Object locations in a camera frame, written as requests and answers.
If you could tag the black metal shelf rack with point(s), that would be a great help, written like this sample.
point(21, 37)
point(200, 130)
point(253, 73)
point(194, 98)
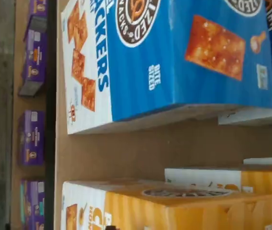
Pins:
point(51, 119)

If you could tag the wooden shelf board with purple boxes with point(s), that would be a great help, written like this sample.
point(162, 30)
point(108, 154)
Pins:
point(15, 103)

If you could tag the wooden shelf board with crackers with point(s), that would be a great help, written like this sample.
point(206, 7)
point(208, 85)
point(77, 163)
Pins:
point(150, 148)

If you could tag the yellow pretzel crackers box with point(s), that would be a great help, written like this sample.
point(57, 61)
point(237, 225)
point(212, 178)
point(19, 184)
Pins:
point(174, 215)
point(265, 179)

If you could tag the purple snack box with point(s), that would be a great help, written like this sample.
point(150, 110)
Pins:
point(40, 7)
point(35, 60)
point(31, 139)
point(36, 206)

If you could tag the teal snack box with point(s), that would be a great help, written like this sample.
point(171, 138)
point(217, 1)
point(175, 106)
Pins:
point(23, 203)

